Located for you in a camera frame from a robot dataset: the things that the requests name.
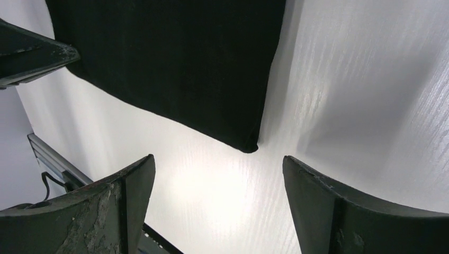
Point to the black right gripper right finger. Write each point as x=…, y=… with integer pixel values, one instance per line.
x=332, y=217

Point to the aluminium frame rail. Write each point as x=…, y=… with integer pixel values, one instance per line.
x=61, y=169

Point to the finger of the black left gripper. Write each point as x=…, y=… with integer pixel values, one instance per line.
x=27, y=56

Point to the black t-shirt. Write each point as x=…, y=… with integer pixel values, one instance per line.
x=203, y=64

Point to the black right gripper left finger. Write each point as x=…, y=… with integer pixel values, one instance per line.
x=106, y=216

